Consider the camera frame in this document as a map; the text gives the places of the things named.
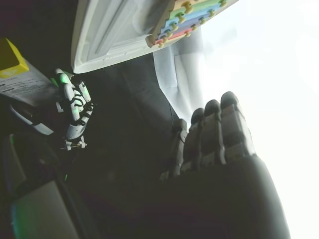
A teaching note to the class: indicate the clear plastic retail package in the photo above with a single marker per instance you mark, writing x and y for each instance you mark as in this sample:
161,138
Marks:
27,84

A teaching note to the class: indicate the rainbow wooden hand piano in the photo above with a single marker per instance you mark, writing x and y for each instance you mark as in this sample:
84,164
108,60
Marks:
189,22

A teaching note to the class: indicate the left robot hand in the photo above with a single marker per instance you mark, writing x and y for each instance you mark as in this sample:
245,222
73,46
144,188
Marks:
224,174

